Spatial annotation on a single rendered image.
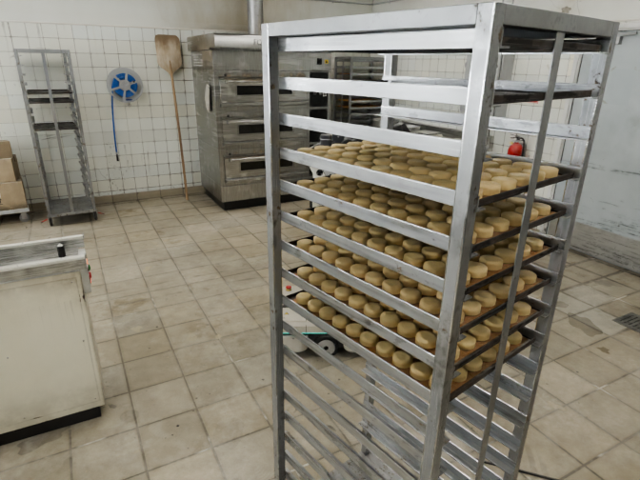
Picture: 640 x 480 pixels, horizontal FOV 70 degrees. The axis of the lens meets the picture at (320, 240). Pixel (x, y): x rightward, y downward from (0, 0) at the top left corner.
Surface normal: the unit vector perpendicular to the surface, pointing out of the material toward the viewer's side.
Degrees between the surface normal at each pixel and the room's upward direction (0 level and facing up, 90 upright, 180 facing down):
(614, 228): 90
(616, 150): 90
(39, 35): 90
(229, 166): 91
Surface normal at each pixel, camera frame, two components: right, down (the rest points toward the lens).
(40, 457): 0.01, -0.93
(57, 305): 0.46, 0.33
